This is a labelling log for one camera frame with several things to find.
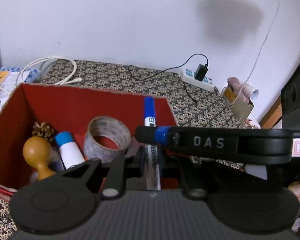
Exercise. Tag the white bottle blue cap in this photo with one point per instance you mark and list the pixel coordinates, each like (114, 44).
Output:
(69, 150)

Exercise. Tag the white rolled paper tube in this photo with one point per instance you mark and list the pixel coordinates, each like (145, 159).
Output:
(250, 91)

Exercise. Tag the wooden gourd stamp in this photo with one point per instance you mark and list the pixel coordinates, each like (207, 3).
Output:
(37, 153)

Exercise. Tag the white power strip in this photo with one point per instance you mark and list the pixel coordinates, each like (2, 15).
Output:
(187, 76)

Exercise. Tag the patterned floral table cloth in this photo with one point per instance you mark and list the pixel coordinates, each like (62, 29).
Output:
(211, 110)

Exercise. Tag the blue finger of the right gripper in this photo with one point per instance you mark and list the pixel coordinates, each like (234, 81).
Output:
(152, 135)

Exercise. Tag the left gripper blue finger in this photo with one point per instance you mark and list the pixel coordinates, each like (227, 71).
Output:
(135, 164)

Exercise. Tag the clear packing tape roll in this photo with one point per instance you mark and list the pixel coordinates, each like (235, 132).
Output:
(105, 139)

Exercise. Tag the black power adapter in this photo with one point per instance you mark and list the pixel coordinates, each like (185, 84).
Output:
(201, 72)

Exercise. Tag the pink plush toy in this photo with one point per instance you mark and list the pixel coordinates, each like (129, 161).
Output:
(235, 85)

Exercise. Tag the beige paper gift bag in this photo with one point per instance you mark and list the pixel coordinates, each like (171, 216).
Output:
(240, 109)

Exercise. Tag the blue whiteboard marker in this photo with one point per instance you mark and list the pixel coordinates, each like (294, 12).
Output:
(152, 153)

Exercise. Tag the pine cone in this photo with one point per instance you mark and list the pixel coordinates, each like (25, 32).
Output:
(43, 130)

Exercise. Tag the blue checkered cloth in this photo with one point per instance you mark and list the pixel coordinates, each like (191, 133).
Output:
(11, 77)

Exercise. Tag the red cardboard box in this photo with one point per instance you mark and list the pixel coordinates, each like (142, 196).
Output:
(65, 108)

